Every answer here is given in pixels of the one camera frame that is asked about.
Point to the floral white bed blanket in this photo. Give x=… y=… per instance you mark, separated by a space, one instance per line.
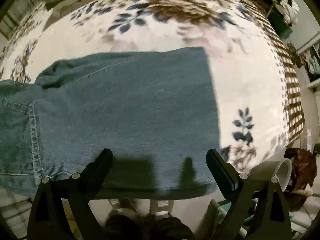
x=257 y=89

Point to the white wardrobe shelf unit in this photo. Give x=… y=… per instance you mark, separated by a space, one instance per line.
x=306 y=31

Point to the blue denim jeans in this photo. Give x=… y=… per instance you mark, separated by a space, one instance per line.
x=155 y=111

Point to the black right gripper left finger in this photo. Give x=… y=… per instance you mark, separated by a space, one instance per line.
x=48 y=219

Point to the grey tape roll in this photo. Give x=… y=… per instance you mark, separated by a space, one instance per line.
x=279 y=169

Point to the white puffer jacket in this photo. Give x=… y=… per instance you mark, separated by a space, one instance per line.
x=287 y=2

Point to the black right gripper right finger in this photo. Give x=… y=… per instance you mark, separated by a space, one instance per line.
x=271 y=218

